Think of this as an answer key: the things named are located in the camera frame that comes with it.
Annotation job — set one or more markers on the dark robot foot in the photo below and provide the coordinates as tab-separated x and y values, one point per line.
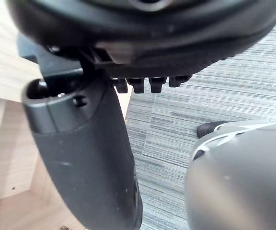
208	129

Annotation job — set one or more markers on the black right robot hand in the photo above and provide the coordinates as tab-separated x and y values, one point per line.
85	153

